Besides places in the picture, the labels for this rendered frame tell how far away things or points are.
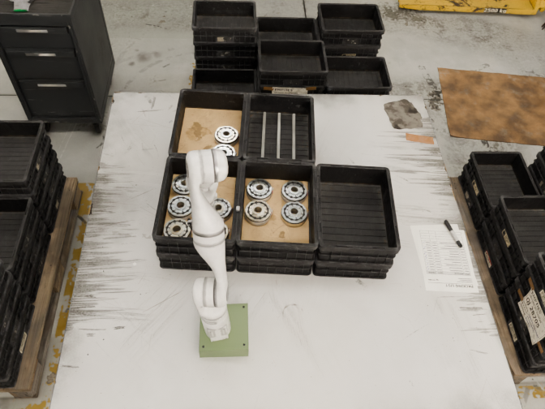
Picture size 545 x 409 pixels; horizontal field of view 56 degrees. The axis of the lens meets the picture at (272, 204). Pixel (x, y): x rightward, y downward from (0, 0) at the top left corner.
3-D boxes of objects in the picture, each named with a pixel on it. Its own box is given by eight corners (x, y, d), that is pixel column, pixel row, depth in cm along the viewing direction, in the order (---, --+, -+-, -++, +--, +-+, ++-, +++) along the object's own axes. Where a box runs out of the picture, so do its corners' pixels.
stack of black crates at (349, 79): (373, 97, 351) (384, 56, 324) (380, 129, 333) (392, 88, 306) (315, 96, 348) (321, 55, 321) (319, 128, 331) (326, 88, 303)
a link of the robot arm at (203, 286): (189, 299, 152) (196, 321, 166) (221, 299, 152) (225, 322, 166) (192, 271, 158) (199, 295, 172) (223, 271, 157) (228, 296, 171)
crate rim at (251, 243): (318, 250, 186) (319, 247, 184) (235, 246, 186) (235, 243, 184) (315, 166, 210) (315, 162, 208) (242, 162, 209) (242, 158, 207)
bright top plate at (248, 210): (270, 222, 199) (270, 221, 198) (244, 221, 198) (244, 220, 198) (271, 201, 205) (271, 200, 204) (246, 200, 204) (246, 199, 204)
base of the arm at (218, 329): (233, 337, 180) (229, 317, 166) (206, 342, 178) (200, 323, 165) (228, 312, 185) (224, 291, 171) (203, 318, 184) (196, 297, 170)
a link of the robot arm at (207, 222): (186, 158, 132) (193, 243, 144) (222, 155, 134) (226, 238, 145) (183, 145, 140) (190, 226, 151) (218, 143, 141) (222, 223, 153)
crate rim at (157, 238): (235, 246, 186) (235, 243, 184) (152, 242, 185) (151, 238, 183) (242, 162, 209) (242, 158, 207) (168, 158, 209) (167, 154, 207)
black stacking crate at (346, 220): (392, 267, 195) (401, 251, 186) (315, 263, 194) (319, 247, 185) (382, 185, 219) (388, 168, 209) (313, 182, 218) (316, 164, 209)
